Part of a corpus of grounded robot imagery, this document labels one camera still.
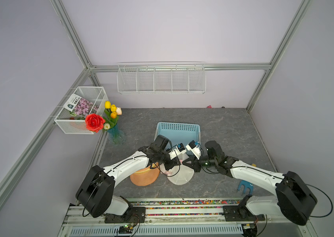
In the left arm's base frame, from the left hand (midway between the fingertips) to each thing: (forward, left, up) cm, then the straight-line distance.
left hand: (179, 163), depth 81 cm
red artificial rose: (+11, +38, +26) cm, 47 cm away
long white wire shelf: (+55, +8, +18) cm, 58 cm away
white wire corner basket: (+13, +52, +23) cm, 59 cm away
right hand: (-1, -2, +2) cm, 3 cm away
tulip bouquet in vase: (+22, +34, +20) cm, 45 cm away
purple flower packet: (+23, +49, +25) cm, 59 cm away
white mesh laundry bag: (-5, 0, -4) cm, 6 cm away
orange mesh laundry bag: (-6, +18, 0) cm, 19 cm away
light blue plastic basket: (+27, -3, -9) cm, 28 cm away
